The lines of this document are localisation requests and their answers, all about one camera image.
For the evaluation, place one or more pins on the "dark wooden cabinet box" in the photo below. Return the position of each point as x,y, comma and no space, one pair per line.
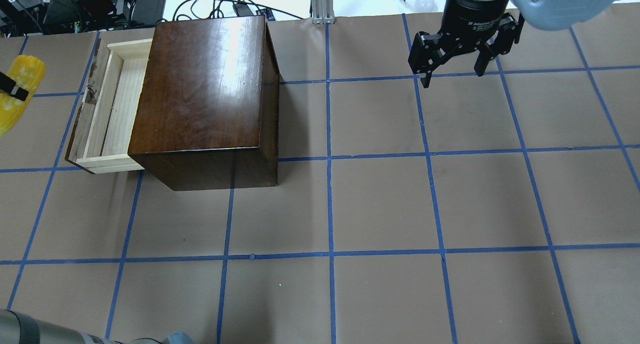
208,113

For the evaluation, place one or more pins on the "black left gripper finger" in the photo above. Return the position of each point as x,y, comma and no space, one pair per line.
10,87

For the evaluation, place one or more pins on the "yellow corn cob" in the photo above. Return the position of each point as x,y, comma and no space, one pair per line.
28,72

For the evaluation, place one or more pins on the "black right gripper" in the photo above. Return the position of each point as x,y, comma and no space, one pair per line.
472,17

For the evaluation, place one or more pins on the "aluminium frame post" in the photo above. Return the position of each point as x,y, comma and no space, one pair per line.
322,12

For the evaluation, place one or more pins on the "black electronics box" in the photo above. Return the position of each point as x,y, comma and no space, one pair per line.
52,17

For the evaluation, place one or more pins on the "wooden drawer with white handle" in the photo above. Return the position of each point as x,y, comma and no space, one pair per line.
102,129

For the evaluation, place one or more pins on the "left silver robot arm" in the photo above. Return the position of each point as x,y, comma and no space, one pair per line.
21,328

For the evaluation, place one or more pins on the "black power adapter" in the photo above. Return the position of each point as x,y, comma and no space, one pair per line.
242,9

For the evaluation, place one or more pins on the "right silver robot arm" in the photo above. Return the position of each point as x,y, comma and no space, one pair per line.
546,15

